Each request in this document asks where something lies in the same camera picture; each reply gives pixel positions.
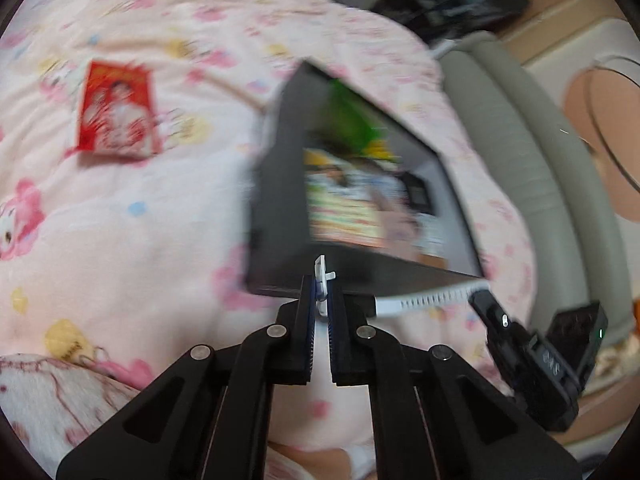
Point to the pink printed blanket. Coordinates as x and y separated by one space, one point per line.
150 240

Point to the colourful printed packet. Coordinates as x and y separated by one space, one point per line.
340 205

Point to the black cardboard box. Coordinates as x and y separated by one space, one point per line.
280 185

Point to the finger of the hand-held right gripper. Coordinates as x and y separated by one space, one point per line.
497 322

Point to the white fleece cloth red pattern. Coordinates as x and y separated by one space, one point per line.
40 400

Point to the grey sofa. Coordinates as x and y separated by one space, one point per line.
525 135

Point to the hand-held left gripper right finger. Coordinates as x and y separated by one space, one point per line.
334 330

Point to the peach round object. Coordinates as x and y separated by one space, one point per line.
590 110

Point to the red envelope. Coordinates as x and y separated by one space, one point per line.
115 110

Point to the black display frame box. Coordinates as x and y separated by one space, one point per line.
417 195

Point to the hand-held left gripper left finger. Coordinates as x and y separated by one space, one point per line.
311 305

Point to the green yellow snack packet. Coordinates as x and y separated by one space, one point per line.
355 120

